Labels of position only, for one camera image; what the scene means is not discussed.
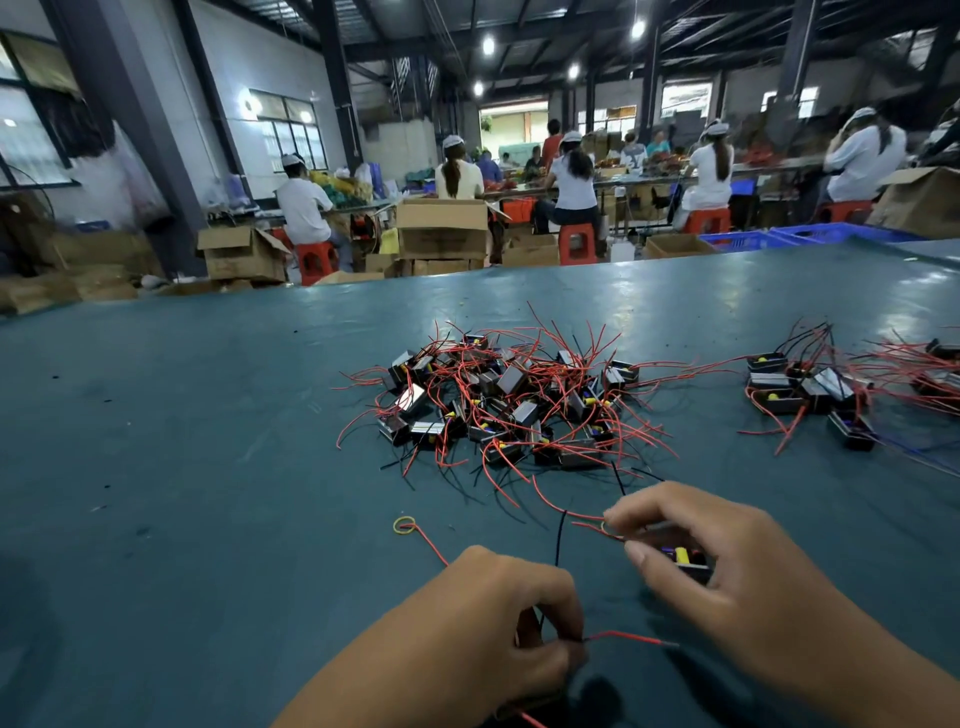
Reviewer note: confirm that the person's right hand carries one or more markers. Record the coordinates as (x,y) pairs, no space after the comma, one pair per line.
(735,593)

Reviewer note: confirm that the open cardboard box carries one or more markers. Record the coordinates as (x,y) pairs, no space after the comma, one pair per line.
(245,255)

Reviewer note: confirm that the yellow rubber band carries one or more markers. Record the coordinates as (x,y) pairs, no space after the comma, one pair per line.
(399,525)

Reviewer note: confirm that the large closed cardboard box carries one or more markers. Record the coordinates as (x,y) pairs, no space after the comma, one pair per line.
(443,228)

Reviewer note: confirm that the low cardboard box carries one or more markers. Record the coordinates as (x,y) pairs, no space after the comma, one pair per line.
(531,249)

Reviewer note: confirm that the shallow cardboard box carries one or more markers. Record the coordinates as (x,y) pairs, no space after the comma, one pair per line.
(678,246)

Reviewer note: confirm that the tilted cardboard box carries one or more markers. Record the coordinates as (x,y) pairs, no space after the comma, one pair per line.
(918,203)

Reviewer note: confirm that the person's left hand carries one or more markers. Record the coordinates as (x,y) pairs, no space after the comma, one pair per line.
(450,645)

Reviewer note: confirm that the blue plastic crate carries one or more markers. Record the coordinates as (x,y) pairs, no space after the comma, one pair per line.
(848,233)
(747,240)

